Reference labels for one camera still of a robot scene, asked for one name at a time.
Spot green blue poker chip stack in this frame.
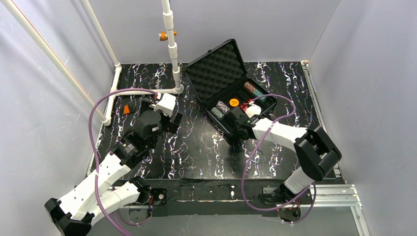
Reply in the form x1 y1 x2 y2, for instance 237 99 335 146
210 107 224 119

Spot black foam-lined poker case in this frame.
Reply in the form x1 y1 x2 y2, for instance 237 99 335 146
184 39 277 138

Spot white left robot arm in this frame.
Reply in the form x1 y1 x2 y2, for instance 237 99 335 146
44 94 182 236

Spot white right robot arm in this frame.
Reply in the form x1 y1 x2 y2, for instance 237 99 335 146
225 107 342 198

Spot orange hex key set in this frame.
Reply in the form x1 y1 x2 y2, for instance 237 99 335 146
120 105 136 115

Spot red dice in case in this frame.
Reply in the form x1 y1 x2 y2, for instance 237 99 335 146
238 102 248 111

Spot orange dealer button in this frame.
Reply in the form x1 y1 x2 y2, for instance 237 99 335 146
229 98 239 107

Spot brown teal chip stack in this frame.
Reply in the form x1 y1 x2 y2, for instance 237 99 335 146
243 82 267 102

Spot clear plastic disc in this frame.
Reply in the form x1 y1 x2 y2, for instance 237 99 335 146
250 150 265 164

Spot orange clamp on pipe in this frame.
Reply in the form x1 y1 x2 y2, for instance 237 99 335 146
158 31 177 41

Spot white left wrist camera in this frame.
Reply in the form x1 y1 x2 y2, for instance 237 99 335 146
153 93 177 117

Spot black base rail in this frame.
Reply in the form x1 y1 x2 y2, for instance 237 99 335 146
142 178 290 217

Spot white PVC pipe frame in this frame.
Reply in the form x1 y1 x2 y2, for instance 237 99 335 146
1 0 183 126

